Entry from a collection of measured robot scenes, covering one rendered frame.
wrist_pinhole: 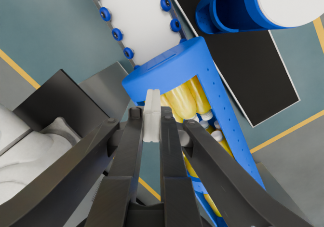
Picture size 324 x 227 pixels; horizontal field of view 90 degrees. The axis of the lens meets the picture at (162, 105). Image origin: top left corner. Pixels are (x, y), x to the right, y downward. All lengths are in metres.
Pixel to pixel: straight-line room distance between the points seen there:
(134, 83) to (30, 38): 1.64
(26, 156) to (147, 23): 0.59
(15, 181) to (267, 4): 0.89
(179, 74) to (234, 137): 0.27
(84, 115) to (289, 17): 0.81
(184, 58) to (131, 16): 0.36
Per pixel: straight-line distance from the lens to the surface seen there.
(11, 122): 0.67
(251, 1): 0.70
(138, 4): 0.70
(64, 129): 0.77
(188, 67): 0.41
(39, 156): 0.64
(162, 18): 0.69
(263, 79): 1.80
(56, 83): 0.73
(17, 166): 0.63
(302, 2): 0.74
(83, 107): 0.72
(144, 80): 0.41
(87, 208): 1.99
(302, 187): 3.23
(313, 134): 2.68
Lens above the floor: 1.62
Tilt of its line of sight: 67 degrees down
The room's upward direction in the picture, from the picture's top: 177 degrees clockwise
